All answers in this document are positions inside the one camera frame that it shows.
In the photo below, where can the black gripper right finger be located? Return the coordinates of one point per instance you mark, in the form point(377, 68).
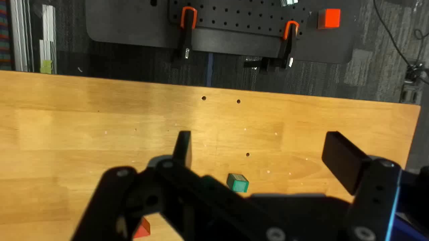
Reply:
point(344, 159)

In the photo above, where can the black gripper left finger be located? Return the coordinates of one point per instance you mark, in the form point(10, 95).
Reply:
point(183, 149)

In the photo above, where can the green wooden block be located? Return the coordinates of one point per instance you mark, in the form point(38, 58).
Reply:
point(238, 182)

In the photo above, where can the red wooden block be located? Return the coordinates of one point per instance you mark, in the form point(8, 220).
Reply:
point(144, 229)

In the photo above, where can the orange block on black table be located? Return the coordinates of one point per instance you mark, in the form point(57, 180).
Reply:
point(329, 19)

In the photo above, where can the black perforated side table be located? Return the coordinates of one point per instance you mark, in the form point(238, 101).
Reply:
point(235, 27)

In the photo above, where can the orange-handled clamp left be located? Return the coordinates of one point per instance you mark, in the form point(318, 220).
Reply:
point(188, 23)

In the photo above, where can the orange-handled clamp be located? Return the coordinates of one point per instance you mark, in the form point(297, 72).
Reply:
point(286, 55)
point(188, 23)

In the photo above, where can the orange-handled clamp right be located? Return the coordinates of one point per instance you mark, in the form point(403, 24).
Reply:
point(286, 55)

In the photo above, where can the white aluminium rail stack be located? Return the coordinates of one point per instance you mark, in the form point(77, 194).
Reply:
point(34, 35)

